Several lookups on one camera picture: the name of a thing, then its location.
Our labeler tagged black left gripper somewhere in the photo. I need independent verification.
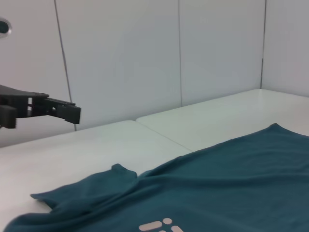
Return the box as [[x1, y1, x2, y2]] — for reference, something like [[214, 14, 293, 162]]
[[0, 84, 82, 130]]

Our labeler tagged teal blue printed t-shirt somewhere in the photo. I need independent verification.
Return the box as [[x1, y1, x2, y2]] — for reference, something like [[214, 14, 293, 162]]
[[0, 123, 309, 232]]

